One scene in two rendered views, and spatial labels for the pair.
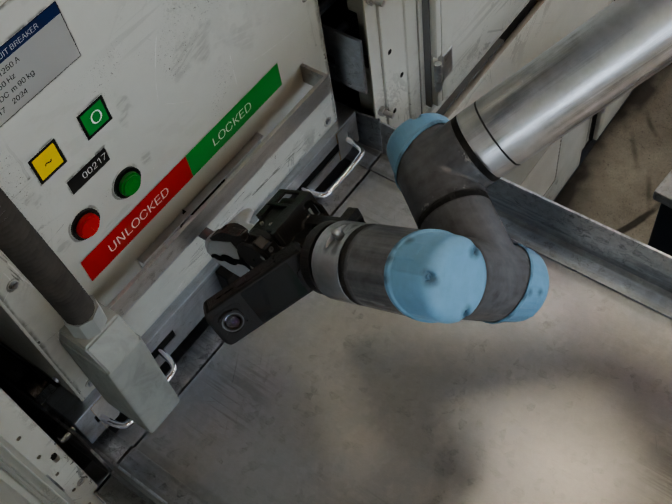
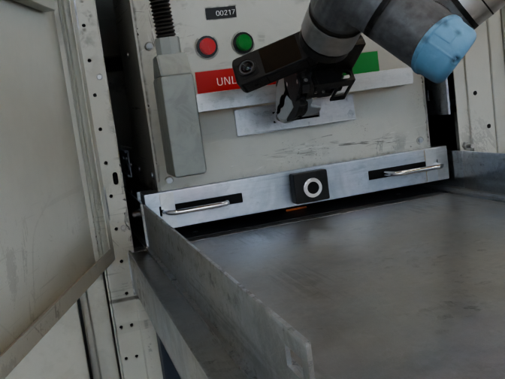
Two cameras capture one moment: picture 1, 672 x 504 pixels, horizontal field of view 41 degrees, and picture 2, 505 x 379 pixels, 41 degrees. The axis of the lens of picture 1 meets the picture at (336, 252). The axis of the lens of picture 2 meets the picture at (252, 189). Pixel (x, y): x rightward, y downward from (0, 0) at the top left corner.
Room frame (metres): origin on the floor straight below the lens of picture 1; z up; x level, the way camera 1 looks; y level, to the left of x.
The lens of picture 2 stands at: (-0.39, -0.32, 1.05)
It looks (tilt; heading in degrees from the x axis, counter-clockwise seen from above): 8 degrees down; 28
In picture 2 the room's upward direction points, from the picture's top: 8 degrees counter-clockwise
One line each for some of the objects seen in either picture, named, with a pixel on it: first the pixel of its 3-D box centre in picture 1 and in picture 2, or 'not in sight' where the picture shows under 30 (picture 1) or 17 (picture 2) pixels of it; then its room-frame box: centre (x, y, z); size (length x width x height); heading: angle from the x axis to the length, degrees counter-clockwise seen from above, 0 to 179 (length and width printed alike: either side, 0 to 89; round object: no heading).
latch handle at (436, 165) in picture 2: (332, 167); (413, 168); (0.76, -0.02, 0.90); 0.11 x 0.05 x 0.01; 134
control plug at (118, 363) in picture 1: (116, 363); (177, 115); (0.45, 0.24, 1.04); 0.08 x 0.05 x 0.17; 44
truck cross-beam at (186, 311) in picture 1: (218, 256); (301, 185); (0.65, 0.15, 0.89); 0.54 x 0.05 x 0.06; 134
